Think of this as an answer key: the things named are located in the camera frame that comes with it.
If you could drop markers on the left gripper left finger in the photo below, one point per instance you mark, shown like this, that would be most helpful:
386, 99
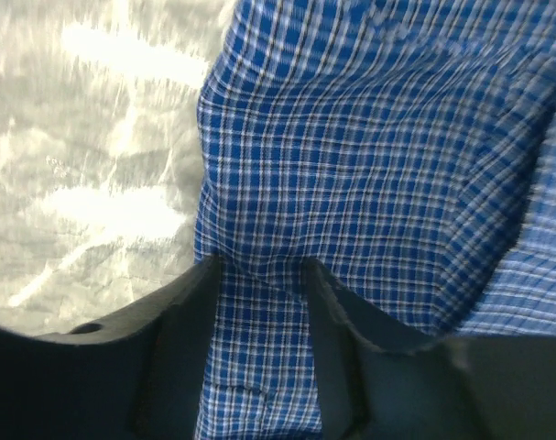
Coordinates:
136, 373

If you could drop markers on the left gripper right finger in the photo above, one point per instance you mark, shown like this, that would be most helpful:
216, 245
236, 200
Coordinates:
380, 379

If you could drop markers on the blue checked long sleeve shirt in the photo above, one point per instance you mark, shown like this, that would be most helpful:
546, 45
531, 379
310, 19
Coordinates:
410, 146

